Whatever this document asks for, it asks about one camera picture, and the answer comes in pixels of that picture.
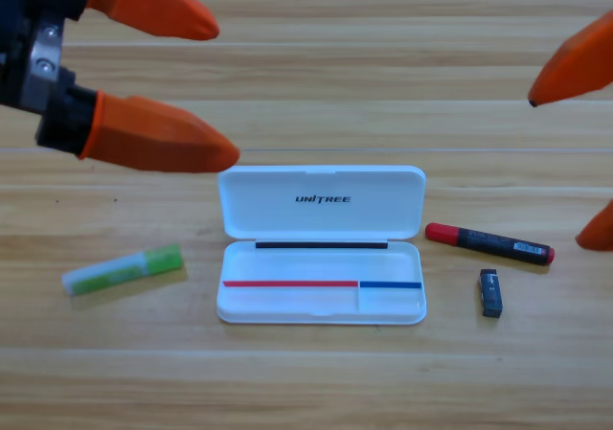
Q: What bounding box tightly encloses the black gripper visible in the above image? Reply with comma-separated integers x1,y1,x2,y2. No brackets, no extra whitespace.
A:
0,0,221,115

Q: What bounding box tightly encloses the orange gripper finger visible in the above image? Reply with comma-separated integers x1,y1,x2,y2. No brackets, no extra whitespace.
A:
35,68,241,173
574,199,613,252
527,9,613,109

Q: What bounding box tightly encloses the red black marker pen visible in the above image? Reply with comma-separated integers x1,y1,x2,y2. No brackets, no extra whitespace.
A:
424,222,556,266

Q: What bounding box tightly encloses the black eraser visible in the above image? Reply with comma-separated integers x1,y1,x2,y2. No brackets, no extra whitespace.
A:
478,268,505,319

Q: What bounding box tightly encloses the green white glue stick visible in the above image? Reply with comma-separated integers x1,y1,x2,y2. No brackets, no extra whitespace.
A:
60,243,186,298

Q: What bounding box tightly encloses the white Unitree pencil case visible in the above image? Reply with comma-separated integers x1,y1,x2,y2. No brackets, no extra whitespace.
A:
216,165,427,326

